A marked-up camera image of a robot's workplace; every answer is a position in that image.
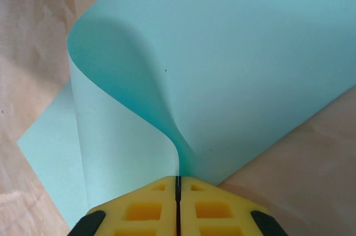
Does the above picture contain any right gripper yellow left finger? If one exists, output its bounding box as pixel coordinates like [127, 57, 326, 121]
[71, 176, 178, 236]

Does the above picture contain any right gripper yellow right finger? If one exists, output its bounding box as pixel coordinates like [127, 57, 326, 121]
[179, 176, 281, 236]

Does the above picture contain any teal paper sheet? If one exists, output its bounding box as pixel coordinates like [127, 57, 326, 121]
[16, 0, 356, 236]

